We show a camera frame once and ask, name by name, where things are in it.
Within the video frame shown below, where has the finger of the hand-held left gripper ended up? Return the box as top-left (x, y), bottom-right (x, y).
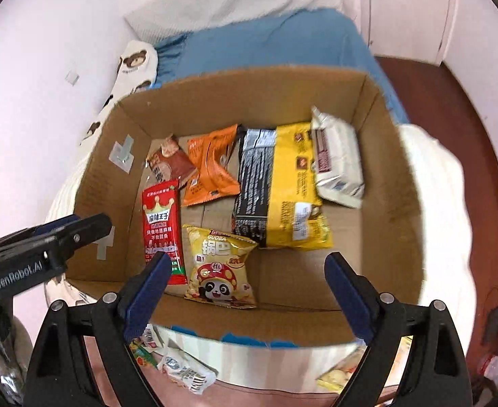
top-left (58, 213), bottom-right (113, 257)
top-left (34, 215), bottom-right (80, 236)

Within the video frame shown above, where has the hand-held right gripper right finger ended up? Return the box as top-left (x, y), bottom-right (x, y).
top-left (324, 252), bottom-right (470, 407)

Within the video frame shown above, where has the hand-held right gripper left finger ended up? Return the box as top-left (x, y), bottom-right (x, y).
top-left (23, 251), bottom-right (172, 407)

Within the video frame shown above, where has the clear braised egg packet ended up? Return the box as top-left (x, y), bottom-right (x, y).
top-left (141, 323), bottom-right (165, 350)

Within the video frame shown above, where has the green packet of yellow balls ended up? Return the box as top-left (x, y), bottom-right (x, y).
top-left (129, 335), bottom-right (158, 367)

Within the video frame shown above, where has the red crown print packet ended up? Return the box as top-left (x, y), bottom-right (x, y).
top-left (141, 179), bottom-right (188, 286)

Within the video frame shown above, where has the yellow cracker packet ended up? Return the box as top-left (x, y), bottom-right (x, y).
top-left (316, 337), bottom-right (415, 394)

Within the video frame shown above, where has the yellow panda mushroom packet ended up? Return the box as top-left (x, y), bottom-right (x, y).
top-left (182, 225), bottom-right (259, 309)

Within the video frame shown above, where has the white nut snack packet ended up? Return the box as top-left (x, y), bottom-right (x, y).
top-left (158, 348), bottom-right (218, 395)

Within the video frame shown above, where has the brown snack packet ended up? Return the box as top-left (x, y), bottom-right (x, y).
top-left (146, 134), bottom-right (199, 189)

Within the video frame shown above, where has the large black and yellow packet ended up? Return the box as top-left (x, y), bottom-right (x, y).
top-left (231, 122), bottom-right (334, 250)

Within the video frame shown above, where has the plain orange snack packet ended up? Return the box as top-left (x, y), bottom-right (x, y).
top-left (181, 124), bottom-right (242, 208)

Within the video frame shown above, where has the white biscuit packet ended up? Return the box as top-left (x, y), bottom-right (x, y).
top-left (309, 106), bottom-right (365, 209)

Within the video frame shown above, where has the printed cardboard box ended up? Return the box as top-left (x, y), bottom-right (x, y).
top-left (64, 65), bottom-right (425, 347)

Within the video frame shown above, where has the crumpled grey plastic bag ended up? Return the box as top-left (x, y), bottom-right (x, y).
top-left (0, 305), bottom-right (33, 405)

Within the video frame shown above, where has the cat print blanket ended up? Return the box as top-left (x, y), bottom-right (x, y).
top-left (43, 123), bottom-right (479, 407)

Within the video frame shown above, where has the bear print pillow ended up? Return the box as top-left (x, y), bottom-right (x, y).
top-left (79, 40), bottom-right (160, 147)

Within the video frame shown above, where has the blue bed sheet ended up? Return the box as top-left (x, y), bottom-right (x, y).
top-left (153, 7), bottom-right (408, 123)

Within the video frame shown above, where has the grey textured pillow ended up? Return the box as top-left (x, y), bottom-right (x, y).
top-left (124, 0), bottom-right (345, 35)

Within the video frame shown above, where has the white door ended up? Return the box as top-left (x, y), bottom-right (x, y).
top-left (359, 0), bottom-right (462, 66)

